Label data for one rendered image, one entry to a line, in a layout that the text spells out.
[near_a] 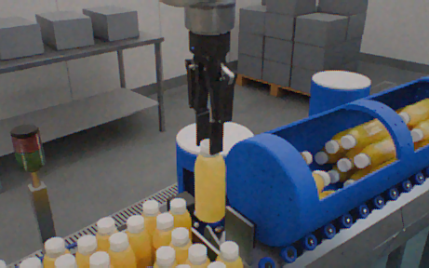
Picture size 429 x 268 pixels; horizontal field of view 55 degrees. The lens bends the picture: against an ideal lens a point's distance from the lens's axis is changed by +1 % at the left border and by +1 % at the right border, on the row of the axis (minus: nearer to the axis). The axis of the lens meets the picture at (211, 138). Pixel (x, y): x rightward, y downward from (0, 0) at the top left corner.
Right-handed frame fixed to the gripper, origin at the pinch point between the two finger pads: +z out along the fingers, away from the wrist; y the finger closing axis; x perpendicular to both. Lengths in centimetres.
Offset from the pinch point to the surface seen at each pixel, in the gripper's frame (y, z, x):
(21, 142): 36.4, 8.5, 27.8
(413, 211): -10, 45, -75
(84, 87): 336, 102, -91
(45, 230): 37, 35, 27
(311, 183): -9.1, 15.5, -22.2
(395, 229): -11, 47, -64
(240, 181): 9.4, 22.5, -17.2
